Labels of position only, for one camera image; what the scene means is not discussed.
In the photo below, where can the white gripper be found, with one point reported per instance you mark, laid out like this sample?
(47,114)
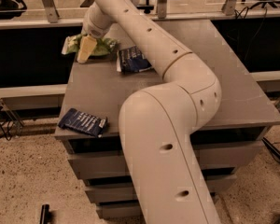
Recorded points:
(94,29)

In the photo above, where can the green jalapeno chip bag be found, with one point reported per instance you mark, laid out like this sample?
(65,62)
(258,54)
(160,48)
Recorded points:
(104,45)

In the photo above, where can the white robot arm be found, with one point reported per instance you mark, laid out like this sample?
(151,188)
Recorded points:
(155,123)

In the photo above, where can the blue chip bag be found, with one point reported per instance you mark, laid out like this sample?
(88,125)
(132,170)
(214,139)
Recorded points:
(132,60)

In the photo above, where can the blue rxbar blueberry bar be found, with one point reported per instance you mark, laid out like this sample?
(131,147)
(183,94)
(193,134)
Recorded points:
(82,122)

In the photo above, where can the grey middle drawer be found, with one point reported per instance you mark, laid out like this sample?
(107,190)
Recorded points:
(120,188)

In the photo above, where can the grey drawer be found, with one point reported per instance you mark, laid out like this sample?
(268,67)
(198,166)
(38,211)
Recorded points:
(120,188)
(118,209)
(220,158)

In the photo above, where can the grey top drawer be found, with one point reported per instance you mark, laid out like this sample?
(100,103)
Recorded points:
(220,158)

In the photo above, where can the black cylinder on floor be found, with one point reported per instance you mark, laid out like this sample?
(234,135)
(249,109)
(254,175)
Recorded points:
(45,216)

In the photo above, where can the grey drawer cabinet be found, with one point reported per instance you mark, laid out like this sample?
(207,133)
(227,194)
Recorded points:
(245,113)

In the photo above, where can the grey bottom drawer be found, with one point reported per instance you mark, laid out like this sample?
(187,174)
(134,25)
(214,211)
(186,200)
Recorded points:
(118,209)

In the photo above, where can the metal railing post left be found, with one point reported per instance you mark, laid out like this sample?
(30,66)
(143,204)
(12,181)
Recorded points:
(51,11)

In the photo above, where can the metal railing post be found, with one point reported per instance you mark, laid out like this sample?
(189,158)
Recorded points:
(229,7)
(161,9)
(51,11)

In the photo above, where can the metal railing post middle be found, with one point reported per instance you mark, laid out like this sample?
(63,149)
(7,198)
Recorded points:
(161,9)

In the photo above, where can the metal railing post right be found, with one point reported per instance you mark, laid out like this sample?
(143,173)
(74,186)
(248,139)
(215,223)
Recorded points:
(229,7)

